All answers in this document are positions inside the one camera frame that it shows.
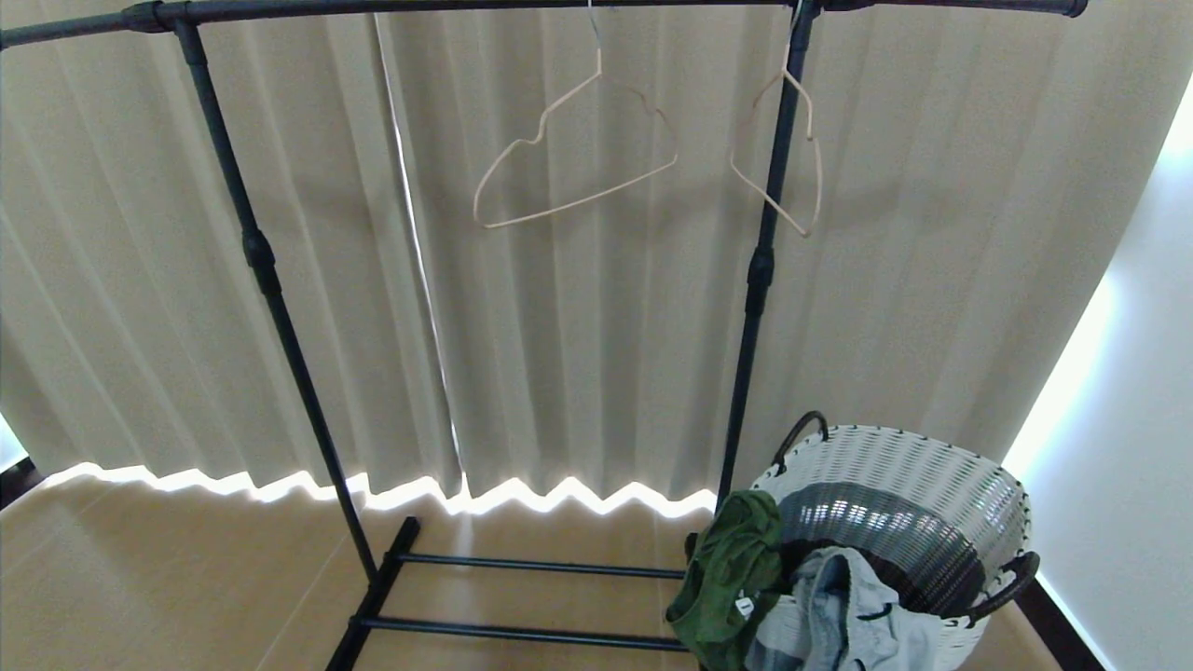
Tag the black clothes rack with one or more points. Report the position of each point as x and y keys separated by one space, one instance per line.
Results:
x=259 y=253

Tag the green garment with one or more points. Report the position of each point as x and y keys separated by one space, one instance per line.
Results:
x=727 y=578

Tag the white laundry basket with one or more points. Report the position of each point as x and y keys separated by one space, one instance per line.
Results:
x=932 y=475

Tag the pink clothes hanger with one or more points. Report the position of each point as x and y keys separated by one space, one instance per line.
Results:
x=746 y=181
x=578 y=196

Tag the pale grey shorts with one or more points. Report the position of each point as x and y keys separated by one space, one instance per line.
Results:
x=839 y=615

